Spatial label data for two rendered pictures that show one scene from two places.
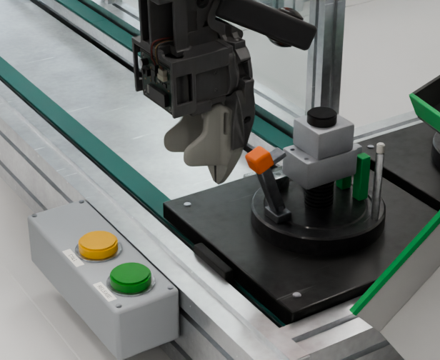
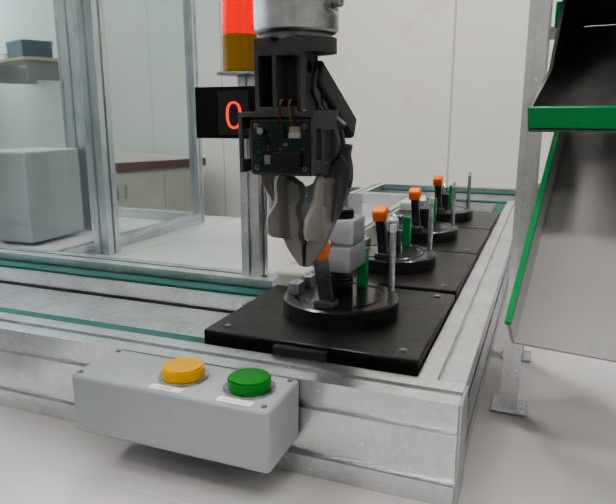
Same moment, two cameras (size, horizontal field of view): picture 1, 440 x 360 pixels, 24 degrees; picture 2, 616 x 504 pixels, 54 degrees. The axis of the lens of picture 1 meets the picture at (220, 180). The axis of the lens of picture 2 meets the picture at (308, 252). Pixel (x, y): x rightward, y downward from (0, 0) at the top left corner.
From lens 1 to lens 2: 0.62 m
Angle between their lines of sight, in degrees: 37
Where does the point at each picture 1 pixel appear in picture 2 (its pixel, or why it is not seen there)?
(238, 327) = (387, 386)
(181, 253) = (264, 357)
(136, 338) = (278, 441)
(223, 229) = (281, 331)
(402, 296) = (522, 304)
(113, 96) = (36, 303)
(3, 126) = not seen: outside the picture
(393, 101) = not seen: hidden behind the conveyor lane
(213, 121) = (319, 191)
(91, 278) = (207, 396)
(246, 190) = (262, 308)
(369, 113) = not seen: hidden behind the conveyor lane
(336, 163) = (359, 250)
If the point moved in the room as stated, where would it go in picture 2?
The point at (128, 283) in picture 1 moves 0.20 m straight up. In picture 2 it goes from (258, 383) to (254, 152)
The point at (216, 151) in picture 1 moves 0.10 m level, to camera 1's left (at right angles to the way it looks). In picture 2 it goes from (319, 224) to (225, 236)
